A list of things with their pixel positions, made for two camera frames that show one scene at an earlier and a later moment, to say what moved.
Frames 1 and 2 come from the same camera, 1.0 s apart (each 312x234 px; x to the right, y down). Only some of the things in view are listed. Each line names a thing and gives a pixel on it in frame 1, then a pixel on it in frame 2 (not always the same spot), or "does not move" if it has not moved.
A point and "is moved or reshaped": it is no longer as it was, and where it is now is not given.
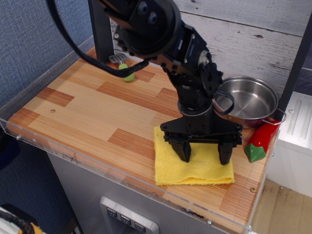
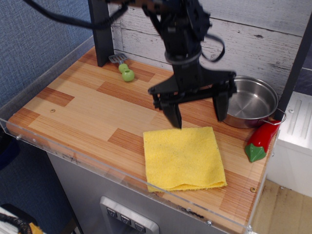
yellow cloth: [204, 166] is moved or reshaped
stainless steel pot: [247, 102] does not move
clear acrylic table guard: [7, 105] does not move
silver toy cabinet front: [84, 187] does not move
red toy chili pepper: [260, 140] does not move
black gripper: [200, 125] to [189, 82]
